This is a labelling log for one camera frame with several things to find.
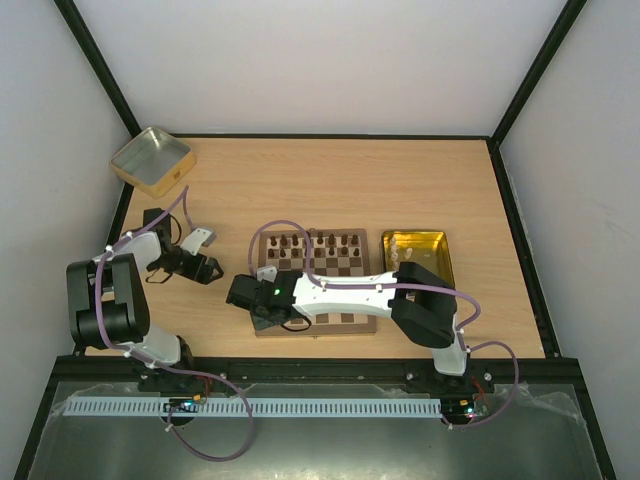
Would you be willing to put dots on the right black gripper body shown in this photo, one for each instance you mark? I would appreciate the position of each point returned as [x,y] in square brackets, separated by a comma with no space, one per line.
[261,314]

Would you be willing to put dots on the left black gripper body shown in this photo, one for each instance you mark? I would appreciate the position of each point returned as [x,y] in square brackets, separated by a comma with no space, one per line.
[185,269]

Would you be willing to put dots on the wooden chess board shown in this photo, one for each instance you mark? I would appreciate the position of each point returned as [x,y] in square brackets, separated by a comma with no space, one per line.
[334,252]

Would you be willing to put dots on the gold tin with white pieces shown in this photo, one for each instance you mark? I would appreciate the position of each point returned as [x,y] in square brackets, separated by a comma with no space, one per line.
[428,248]

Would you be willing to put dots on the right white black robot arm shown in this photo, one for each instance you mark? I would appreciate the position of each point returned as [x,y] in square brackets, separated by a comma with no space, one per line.
[421,304]

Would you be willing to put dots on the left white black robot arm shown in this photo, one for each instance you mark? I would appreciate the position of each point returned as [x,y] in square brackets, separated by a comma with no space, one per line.
[106,299]

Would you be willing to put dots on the empty gold square tin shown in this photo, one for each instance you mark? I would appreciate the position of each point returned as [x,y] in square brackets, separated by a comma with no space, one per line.
[153,162]

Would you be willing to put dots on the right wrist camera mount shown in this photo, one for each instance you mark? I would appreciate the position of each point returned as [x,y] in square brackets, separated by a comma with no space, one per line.
[267,273]

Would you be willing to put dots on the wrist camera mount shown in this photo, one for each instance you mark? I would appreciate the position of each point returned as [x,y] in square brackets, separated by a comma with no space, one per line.
[198,238]
[267,273]

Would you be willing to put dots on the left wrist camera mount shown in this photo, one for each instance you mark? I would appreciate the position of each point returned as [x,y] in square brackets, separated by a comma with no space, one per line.
[198,238]

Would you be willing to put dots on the slotted grey cable duct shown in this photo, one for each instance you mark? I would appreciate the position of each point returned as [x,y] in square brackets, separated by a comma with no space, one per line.
[260,407]

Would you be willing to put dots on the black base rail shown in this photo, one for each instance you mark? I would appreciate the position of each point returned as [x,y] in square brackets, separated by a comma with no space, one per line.
[413,375]

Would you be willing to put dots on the black frame post left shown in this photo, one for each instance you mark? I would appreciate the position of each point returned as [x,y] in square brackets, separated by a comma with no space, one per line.
[85,40]

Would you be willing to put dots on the black frame post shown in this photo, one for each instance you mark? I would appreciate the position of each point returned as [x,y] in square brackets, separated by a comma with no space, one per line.
[85,40]
[542,60]

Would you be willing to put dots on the black frame post right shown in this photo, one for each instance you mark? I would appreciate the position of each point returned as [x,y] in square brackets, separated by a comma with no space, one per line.
[542,60]

